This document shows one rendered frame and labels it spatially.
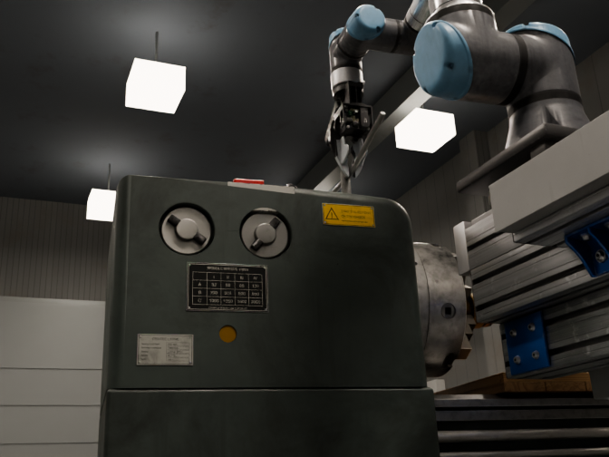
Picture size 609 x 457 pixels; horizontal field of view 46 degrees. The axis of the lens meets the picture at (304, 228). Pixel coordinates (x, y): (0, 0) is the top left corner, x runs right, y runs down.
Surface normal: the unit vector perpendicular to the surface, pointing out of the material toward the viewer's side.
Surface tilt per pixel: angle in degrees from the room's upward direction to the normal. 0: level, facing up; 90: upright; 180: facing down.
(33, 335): 90
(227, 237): 90
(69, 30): 180
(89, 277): 90
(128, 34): 180
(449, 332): 121
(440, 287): 87
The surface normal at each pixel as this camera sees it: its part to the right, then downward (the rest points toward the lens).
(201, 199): 0.28, -0.33
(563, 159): -0.92, -0.09
